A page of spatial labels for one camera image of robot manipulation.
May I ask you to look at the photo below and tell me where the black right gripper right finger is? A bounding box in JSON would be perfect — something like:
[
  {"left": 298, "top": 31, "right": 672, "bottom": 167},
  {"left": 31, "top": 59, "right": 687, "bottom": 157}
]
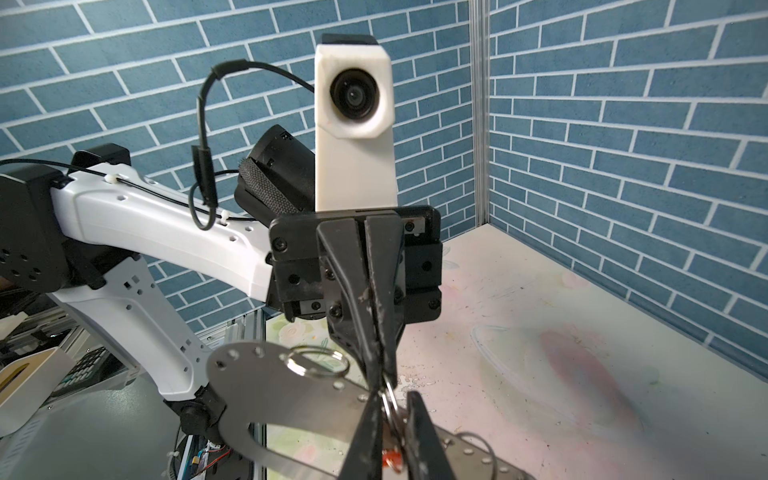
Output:
[{"left": 404, "top": 391, "right": 455, "bottom": 480}]

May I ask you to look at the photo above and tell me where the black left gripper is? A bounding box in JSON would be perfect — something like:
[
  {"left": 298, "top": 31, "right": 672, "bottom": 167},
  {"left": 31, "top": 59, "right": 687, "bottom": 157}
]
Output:
[{"left": 268, "top": 205, "right": 443, "bottom": 390}]

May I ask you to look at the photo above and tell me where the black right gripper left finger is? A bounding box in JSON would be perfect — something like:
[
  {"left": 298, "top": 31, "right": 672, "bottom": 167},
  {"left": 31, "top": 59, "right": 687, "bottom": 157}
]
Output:
[{"left": 337, "top": 393, "right": 383, "bottom": 480}]

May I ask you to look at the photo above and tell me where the key with red tag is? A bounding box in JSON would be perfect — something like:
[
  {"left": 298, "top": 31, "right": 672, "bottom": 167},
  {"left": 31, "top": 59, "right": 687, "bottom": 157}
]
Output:
[{"left": 382, "top": 449, "right": 403, "bottom": 474}]

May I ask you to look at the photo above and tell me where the silver keyring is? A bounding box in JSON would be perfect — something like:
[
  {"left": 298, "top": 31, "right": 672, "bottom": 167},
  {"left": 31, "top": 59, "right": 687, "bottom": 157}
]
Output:
[
  {"left": 283, "top": 345, "right": 351, "bottom": 379},
  {"left": 379, "top": 375, "right": 406, "bottom": 451},
  {"left": 455, "top": 431, "right": 499, "bottom": 480}
]

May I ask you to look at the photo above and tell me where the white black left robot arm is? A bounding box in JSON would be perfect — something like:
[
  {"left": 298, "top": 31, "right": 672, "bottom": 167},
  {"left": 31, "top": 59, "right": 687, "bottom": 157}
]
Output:
[{"left": 1, "top": 126, "right": 442, "bottom": 443}]

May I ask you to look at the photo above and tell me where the silver keyring on strip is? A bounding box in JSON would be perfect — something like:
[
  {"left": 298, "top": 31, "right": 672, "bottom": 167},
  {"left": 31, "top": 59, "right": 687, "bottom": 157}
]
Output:
[{"left": 283, "top": 345, "right": 351, "bottom": 379}]

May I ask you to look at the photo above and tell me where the white box wooden slot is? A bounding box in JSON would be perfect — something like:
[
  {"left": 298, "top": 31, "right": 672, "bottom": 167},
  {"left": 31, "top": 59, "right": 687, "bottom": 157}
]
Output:
[{"left": 0, "top": 347, "right": 75, "bottom": 437}]

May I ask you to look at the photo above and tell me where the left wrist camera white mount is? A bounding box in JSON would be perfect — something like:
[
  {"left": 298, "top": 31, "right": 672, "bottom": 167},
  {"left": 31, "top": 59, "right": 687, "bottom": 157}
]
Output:
[{"left": 315, "top": 34, "right": 398, "bottom": 212}]

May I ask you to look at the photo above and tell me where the aluminium corner post right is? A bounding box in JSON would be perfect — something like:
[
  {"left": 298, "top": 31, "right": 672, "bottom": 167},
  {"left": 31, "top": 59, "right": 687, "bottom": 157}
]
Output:
[{"left": 469, "top": 0, "right": 490, "bottom": 227}]

